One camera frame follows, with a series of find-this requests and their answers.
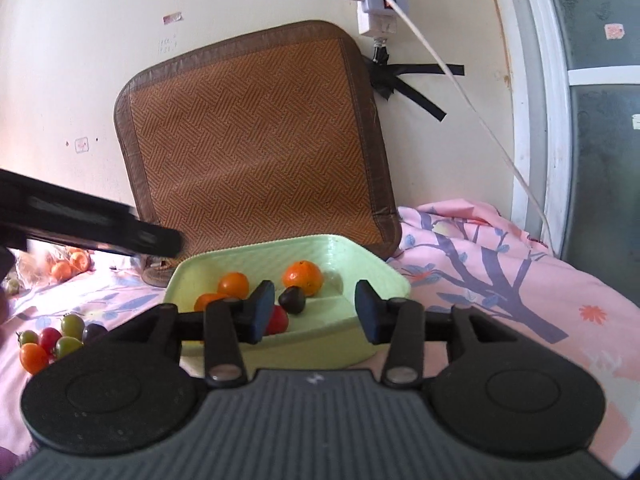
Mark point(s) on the pink wall tape piece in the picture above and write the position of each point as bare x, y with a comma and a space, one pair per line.
171, 18

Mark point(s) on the orange cherry tomato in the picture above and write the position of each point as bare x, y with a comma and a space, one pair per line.
234, 285
206, 302
33, 358

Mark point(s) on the crossed black tape strips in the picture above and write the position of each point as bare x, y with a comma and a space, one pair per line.
400, 77

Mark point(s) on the dark purple cherry tomato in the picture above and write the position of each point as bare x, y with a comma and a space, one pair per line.
292, 300
93, 332

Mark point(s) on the brown woven seat mat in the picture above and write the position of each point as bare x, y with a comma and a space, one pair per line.
250, 135

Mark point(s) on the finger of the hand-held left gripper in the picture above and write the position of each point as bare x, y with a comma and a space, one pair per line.
100, 225

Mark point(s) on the clear bag of mandarins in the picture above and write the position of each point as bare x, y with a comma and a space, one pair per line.
65, 265

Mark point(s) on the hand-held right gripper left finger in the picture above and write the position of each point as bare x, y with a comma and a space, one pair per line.
261, 312

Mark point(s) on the pink paper sticker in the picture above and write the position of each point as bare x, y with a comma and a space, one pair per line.
614, 30

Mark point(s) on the light green plastic basket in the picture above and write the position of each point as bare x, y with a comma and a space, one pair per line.
345, 265

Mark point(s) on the pink printed blanket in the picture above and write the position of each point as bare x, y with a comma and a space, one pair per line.
500, 285

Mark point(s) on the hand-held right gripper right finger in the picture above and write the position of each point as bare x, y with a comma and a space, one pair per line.
369, 312

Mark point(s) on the green cherry tomato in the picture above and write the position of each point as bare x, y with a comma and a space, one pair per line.
72, 324
67, 346

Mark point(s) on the mandarin orange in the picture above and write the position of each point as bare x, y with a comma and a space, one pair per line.
303, 277

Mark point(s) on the pale square wall sticker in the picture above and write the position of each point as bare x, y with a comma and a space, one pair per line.
81, 145

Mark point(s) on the black plug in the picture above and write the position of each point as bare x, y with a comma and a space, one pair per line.
380, 50

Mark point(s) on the white framed glass door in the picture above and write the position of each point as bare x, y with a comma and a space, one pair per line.
590, 110

